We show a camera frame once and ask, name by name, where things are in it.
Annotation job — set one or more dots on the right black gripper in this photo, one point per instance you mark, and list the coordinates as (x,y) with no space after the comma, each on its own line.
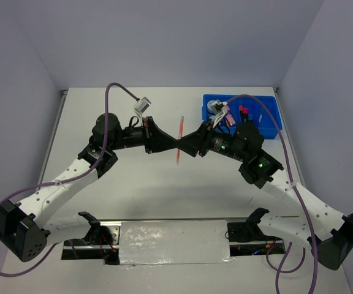
(200,139)

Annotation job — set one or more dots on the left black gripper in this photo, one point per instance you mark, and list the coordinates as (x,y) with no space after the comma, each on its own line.
(154,138)

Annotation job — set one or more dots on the orange clear pen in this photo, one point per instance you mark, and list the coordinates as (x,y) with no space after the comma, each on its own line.
(180,134)

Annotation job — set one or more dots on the blue patterned round tin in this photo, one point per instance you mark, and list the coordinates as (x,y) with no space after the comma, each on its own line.
(211,107)

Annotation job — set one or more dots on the pink lidded small jar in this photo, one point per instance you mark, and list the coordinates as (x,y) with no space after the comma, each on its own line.
(229,119)

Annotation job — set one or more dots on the orange cap black highlighter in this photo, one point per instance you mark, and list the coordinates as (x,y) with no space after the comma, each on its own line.
(241,112)

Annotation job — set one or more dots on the purple clear highlighter pen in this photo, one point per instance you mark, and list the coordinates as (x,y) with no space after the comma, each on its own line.
(260,116)

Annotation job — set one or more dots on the pink cap black highlighter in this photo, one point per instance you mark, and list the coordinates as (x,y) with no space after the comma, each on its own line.
(245,114)

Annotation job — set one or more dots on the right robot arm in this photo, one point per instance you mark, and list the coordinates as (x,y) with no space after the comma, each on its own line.
(333,230)

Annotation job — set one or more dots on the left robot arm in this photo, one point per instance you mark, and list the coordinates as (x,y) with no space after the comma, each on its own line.
(28,226)

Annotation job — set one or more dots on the blue plastic bin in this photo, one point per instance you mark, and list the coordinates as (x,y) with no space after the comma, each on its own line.
(267,128)

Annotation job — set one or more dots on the silver foil cover plate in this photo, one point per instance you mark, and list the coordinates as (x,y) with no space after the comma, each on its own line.
(174,242)

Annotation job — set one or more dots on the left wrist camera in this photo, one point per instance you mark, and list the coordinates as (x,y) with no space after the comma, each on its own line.
(141,106)

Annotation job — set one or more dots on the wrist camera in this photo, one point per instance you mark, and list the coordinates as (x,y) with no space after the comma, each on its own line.
(141,106)
(221,112)

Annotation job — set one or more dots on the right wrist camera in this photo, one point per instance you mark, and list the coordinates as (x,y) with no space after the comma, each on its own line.
(221,112)

